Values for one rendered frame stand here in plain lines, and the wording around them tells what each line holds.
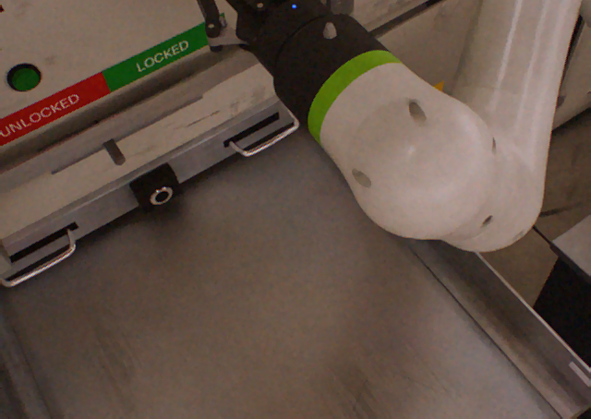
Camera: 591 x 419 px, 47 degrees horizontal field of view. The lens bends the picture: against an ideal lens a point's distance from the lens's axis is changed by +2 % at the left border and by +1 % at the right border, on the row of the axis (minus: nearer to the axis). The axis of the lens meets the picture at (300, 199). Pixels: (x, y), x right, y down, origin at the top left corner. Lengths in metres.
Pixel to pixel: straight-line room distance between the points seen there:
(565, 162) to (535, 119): 1.52
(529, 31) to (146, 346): 0.58
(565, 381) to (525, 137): 0.36
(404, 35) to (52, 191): 0.69
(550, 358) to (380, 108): 0.46
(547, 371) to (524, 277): 1.04
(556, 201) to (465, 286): 1.17
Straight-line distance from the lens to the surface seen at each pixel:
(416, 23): 1.29
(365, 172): 0.48
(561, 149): 2.16
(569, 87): 1.98
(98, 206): 0.94
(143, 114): 0.82
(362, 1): 1.15
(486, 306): 0.89
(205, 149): 0.95
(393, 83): 0.50
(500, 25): 0.62
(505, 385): 0.86
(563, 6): 0.64
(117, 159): 0.83
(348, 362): 0.85
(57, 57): 0.78
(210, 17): 0.62
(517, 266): 1.91
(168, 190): 0.93
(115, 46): 0.80
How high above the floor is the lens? 1.64
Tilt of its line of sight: 56 degrees down
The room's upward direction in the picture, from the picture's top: 7 degrees counter-clockwise
